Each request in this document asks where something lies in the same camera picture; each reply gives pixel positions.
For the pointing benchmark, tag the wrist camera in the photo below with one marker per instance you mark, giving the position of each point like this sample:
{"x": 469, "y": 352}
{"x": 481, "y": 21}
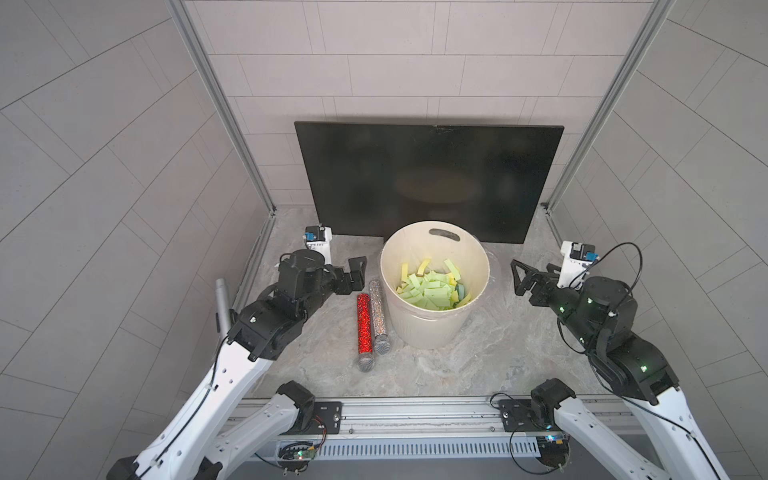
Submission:
{"x": 577, "y": 260}
{"x": 318, "y": 238}

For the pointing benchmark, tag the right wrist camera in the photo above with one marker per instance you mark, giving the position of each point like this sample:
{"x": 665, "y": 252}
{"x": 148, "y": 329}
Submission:
{"x": 577, "y": 260}

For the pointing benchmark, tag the left circuit board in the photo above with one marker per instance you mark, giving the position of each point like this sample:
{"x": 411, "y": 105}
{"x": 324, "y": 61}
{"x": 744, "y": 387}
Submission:
{"x": 295, "y": 457}

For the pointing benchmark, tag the left aluminium frame post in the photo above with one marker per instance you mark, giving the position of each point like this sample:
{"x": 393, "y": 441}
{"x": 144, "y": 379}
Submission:
{"x": 190, "y": 37}

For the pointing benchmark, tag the silver glitter tube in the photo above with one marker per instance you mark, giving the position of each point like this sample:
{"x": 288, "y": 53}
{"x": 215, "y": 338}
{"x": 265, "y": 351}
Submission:
{"x": 381, "y": 340}

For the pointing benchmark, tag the right aluminium frame post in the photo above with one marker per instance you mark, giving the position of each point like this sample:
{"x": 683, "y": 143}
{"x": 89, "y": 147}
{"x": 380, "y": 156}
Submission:
{"x": 646, "y": 34}

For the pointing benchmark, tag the red glitter tube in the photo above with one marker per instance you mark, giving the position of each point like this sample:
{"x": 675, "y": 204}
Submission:
{"x": 366, "y": 360}

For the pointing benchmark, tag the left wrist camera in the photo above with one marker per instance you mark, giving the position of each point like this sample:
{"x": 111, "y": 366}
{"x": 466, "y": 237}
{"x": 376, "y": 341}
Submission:
{"x": 318, "y": 238}

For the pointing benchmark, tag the right circuit board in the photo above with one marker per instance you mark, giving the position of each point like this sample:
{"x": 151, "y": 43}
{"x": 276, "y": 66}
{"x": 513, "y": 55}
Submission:
{"x": 554, "y": 452}

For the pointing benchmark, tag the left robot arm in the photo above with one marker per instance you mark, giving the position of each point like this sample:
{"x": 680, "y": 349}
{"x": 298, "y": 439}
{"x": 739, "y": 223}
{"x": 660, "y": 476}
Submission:
{"x": 195, "y": 444}

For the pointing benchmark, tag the discarded sticky notes pile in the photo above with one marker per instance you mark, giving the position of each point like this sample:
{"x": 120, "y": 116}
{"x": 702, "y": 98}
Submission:
{"x": 434, "y": 290}

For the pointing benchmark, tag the cream waste bin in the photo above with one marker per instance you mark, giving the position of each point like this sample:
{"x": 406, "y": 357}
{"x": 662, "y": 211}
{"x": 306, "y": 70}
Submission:
{"x": 425, "y": 329}

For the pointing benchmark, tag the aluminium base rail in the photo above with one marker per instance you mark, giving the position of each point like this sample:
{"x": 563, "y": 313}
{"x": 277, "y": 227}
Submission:
{"x": 498, "y": 426}

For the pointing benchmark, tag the aluminium frame post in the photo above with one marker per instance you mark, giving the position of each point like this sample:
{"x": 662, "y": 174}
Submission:
{"x": 190, "y": 37}
{"x": 646, "y": 34}

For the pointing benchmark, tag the circuit board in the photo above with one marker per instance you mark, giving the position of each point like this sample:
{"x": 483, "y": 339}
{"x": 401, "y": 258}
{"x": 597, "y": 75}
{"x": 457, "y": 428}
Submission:
{"x": 554, "y": 452}
{"x": 295, "y": 457}

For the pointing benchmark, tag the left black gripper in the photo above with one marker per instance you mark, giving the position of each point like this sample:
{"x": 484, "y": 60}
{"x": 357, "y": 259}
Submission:
{"x": 344, "y": 279}

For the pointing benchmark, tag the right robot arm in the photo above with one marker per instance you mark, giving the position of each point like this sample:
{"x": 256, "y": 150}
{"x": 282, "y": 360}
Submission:
{"x": 599, "y": 315}

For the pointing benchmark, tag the black flat monitor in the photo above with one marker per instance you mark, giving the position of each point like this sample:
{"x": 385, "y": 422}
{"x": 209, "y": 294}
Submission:
{"x": 373, "y": 179}

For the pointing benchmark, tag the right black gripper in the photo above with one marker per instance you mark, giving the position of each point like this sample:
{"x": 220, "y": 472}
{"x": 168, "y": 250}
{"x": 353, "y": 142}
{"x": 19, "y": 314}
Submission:
{"x": 543, "y": 284}

